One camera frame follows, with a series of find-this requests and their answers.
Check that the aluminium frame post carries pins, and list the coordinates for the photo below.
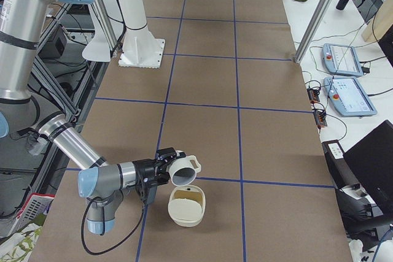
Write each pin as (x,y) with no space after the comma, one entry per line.
(313,25)

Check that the white mug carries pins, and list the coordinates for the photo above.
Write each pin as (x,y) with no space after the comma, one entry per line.
(183,171)

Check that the teach pendant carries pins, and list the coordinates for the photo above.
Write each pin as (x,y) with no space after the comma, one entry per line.
(348,97)
(341,60)

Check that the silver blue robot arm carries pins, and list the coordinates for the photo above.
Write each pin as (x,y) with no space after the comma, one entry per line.
(100,183)

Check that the black office chair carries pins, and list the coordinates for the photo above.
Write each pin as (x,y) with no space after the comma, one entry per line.
(362,177)

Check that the cream lidded bin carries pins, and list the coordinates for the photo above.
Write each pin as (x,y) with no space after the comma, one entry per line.
(186,205)

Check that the green patterned cloth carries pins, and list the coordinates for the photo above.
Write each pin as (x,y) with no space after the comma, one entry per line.
(20,245)

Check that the white pedestal column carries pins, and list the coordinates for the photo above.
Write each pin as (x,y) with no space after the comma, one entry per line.
(140,48)

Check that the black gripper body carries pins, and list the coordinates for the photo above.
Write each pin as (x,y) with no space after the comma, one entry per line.
(148,167)

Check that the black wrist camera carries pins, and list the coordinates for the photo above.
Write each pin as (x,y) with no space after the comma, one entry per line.
(147,190)

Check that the upper teach pendant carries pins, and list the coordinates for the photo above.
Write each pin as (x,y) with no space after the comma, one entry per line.
(341,60)

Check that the orange terminal block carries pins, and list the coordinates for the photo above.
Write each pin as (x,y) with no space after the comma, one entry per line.
(318,109)

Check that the lower teach pendant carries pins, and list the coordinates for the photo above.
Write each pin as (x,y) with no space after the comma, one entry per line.
(348,97)

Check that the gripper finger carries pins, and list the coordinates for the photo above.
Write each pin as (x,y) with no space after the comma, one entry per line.
(166,156)
(163,178)

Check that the white plastic basket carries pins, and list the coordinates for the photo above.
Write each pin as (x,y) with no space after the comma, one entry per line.
(36,204)

